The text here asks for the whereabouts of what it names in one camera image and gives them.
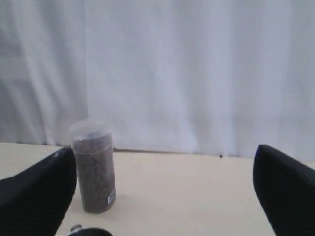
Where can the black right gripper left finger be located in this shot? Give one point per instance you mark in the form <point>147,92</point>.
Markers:
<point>34,202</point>

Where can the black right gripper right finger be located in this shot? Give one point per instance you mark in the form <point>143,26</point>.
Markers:
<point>285,189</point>

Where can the steel mug with kibble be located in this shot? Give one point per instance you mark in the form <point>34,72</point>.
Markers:
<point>79,230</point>

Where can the translucent plastic tall container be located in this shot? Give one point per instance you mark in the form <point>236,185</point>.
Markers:
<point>92,146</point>

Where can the white curtain backdrop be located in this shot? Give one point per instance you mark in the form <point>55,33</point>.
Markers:
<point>216,77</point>

